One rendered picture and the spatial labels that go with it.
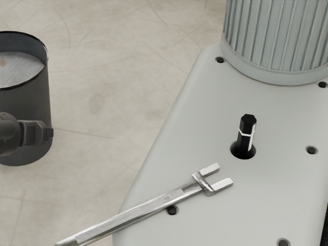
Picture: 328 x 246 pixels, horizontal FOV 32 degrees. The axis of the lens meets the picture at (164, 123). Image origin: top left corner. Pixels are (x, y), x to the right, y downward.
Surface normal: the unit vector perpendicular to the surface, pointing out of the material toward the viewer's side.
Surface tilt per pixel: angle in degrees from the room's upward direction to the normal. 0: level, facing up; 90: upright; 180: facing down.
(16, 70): 0
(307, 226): 9
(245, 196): 0
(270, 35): 90
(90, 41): 0
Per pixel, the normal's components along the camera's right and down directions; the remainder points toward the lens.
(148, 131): 0.03, -0.71
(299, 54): 0.10, 0.70
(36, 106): 0.77, 0.51
